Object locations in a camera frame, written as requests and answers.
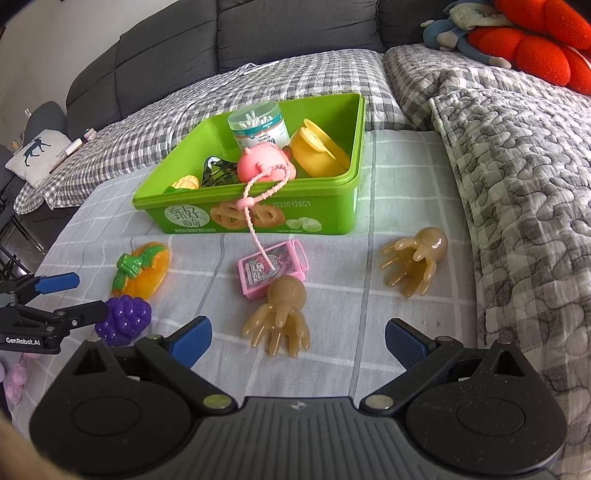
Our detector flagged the clear cotton swab jar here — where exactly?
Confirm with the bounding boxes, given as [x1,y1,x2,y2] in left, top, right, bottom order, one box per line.
[227,102,291,153]

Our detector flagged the grey chair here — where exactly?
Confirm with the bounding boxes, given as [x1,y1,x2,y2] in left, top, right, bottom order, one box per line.
[25,102,68,139]

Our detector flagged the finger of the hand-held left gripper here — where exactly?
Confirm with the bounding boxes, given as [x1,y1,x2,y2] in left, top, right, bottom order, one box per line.
[0,272,80,308]
[0,300,110,335]

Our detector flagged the dark grey sofa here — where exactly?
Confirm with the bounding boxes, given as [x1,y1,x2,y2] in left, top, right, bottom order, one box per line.
[65,0,462,127]

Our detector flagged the pink pig toy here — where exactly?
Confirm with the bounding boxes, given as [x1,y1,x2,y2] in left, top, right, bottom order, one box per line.
[237,142,297,273]

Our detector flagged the orange toy pumpkin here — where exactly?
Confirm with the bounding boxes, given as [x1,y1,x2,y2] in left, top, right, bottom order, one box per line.
[111,242,171,298]

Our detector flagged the purple toy grapes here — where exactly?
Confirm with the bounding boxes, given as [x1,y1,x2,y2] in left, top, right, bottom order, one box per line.
[95,295,153,347]

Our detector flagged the grey gingham sofa cover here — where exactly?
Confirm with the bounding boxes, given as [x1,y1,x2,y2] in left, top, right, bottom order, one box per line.
[383,43,591,132]
[14,50,407,213]

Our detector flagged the blue monkey plush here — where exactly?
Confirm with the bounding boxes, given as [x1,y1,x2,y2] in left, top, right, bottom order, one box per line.
[421,0,513,70]

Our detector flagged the light grey grid cloth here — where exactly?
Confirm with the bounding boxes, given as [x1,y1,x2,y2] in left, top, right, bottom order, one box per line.
[9,127,485,435]

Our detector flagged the black metal frame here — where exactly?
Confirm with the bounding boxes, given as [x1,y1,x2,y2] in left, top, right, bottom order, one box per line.
[0,185,47,282]

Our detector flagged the white tube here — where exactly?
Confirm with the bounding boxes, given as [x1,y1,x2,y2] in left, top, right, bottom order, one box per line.
[48,138,85,174]

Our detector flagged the pink soft object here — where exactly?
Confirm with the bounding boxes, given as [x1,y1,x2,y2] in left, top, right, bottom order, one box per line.
[0,360,29,408]

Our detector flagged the white dog print pillow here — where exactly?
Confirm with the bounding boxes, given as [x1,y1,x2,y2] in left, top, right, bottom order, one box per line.
[4,129,70,188]

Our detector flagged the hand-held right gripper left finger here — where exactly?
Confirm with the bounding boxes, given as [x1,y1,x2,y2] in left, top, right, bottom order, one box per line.
[69,316,236,411]

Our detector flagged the small pink toy box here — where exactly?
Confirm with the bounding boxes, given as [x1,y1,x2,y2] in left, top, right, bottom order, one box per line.
[238,239,309,301]

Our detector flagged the spotted translucent hair claw clip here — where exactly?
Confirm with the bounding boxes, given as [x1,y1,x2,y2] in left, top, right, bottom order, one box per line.
[199,156,241,188]

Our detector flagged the green plastic box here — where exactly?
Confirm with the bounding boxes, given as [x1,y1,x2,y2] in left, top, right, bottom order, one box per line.
[132,92,367,236]

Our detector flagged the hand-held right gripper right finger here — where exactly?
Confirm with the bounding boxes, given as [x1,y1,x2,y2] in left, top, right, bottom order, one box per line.
[360,318,532,411]

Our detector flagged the tan rubber octopus toy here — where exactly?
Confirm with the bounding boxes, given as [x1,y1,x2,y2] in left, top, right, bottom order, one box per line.
[379,227,450,298]
[242,275,311,357]

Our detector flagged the yellow toy bowl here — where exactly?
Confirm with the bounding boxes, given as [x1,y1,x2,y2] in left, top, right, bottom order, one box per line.
[290,119,352,178]

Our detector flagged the grey quilted blanket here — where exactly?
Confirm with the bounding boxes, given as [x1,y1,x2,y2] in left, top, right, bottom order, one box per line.
[428,88,591,444]

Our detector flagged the red flower cushion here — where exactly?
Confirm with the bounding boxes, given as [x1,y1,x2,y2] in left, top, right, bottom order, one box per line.
[466,0,591,95]

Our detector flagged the toy corn cob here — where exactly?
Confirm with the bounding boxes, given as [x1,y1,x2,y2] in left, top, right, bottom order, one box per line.
[165,174,200,195]

